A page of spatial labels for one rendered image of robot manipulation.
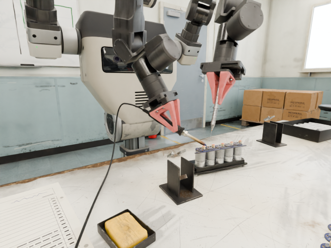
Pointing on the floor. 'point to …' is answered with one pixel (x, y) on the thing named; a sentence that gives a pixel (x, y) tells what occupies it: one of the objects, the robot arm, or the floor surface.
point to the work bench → (210, 195)
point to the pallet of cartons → (280, 105)
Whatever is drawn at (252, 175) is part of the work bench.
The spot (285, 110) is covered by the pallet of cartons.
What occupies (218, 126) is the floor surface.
